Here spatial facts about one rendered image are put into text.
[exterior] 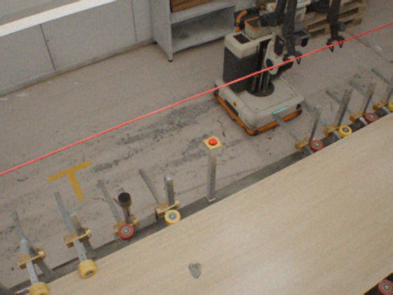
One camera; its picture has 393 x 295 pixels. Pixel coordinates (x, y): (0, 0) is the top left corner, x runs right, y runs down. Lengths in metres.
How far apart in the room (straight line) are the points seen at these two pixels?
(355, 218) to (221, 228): 0.73
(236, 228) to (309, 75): 2.75
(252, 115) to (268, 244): 1.68
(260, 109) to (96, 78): 1.87
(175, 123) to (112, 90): 0.85
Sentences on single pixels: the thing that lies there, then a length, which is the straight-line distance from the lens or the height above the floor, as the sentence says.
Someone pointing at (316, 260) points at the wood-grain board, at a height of 0.90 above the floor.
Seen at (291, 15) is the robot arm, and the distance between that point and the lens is 2.73.
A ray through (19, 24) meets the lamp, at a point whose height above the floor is 2.31.
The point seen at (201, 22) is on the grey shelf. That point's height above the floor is 0.14.
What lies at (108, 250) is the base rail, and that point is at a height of 0.70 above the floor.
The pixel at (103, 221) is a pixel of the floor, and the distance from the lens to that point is 3.19.
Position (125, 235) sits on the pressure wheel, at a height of 0.91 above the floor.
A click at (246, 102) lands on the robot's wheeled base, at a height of 0.28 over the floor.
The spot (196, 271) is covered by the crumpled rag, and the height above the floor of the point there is 0.91.
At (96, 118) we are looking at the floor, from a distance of 3.94.
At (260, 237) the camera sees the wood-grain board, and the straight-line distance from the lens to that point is 2.04.
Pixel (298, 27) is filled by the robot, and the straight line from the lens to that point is 3.18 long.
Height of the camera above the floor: 2.69
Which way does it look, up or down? 49 degrees down
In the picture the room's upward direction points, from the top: straight up
